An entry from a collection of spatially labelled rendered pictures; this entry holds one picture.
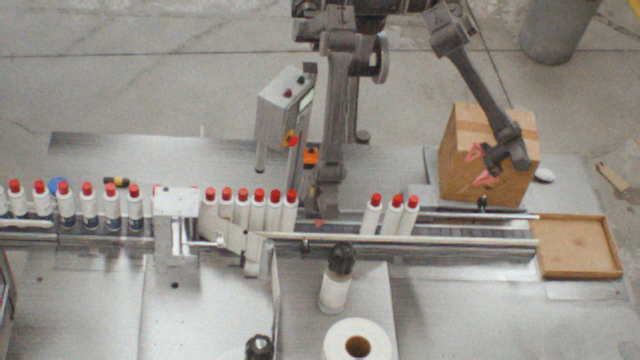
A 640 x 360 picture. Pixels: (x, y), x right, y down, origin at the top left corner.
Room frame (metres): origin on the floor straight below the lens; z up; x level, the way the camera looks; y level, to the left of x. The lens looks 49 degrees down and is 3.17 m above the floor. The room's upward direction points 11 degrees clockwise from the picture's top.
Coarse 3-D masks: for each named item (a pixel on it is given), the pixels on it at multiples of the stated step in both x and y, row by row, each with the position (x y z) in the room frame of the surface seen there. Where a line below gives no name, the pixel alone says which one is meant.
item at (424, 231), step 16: (80, 224) 1.60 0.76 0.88; (128, 224) 1.64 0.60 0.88; (304, 224) 1.78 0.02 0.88; (336, 224) 1.81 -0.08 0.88; (352, 224) 1.82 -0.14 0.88; (272, 240) 1.69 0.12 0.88; (288, 240) 1.70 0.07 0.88; (320, 240) 1.73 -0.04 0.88; (336, 240) 1.74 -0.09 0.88; (352, 240) 1.75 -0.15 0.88
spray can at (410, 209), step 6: (414, 198) 1.81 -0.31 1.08; (408, 204) 1.81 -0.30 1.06; (414, 204) 1.80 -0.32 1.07; (402, 210) 1.81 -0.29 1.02; (408, 210) 1.79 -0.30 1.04; (414, 210) 1.80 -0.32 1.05; (402, 216) 1.80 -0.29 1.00; (408, 216) 1.79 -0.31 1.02; (414, 216) 1.79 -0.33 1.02; (402, 222) 1.79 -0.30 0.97; (408, 222) 1.79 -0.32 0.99; (414, 222) 1.81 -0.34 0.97; (402, 228) 1.79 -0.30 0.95; (408, 228) 1.79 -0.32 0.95; (396, 234) 1.80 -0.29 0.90; (402, 234) 1.79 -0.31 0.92; (408, 234) 1.79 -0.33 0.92
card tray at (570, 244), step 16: (544, 224) 2.02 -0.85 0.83; (560, 224) 2.04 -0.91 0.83; (576, 224) 2.05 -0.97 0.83; (592, 224) 2.07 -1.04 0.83; (608, 224) 2.05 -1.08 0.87; (544, 240) 1.95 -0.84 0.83; (560, 240) 1.96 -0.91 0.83; (576, 240) 1.98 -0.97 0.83; (592, 240) 1.99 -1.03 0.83; (608, 240) 2.00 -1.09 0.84; (544, 256) 1.88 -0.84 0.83; (560, 256) 1.89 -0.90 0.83; (576, 256) 1.90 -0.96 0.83; (592, 256) 1.92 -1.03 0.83; (608, 256) 1.93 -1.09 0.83; (544, 272) 1.79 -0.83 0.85; (560, 272) 1.80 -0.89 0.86; (576, 272) 1.81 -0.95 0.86; (592, 272) 1.82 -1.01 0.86; (608, 272) 1.83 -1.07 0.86; (624, 272) 1.85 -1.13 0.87
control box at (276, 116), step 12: (288, 72) 1.87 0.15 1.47; (300, 72) 1.88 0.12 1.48; (276, 84) 1.81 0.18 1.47; (288, 84) 1.82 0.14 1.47; (312, 84) 1.85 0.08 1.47; (264, 96) 1.75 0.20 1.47; (276, 96) 1.76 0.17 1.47; (300, 96) 1.78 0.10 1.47; (264, 108) 1.74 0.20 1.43; (276, 108) 1.73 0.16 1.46; (288, 108) 1.73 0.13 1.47; (264, 120) 1.74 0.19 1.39; (276, 120) 1.72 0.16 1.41; (288, 120) 1.73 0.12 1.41; (264, 132) 1.74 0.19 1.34; (276, 132) 1.72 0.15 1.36; (288, 132) 1.74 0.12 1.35; (276, 144) 1.72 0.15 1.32
